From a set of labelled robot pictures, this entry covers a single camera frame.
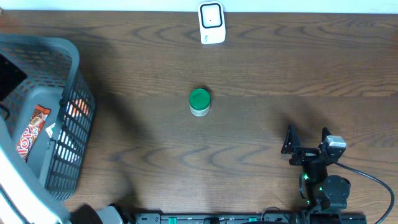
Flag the green lid jar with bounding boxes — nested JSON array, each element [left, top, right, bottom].
[[189, 88, 211, 117]]

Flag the orange chocolate bar wrapper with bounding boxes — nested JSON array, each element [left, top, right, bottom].
[[16, 105, 51, 161]]

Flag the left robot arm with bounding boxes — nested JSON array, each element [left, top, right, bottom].
[[1, 49, 131, 223]]

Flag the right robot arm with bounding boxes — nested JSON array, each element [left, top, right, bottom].
[[281, 125, 351, 212]]

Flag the white barcode scanner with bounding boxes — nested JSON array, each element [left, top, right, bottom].
[[198, 1, 226, 45]]

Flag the grey plastic shopping basket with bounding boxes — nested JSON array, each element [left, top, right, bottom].
[[1, 34, 96, 202]]

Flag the black camera cable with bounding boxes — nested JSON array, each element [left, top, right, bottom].
[[332, 160, 395, 224]]

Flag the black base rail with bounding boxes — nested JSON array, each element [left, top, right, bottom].
[[134, 211, 367, 224]]

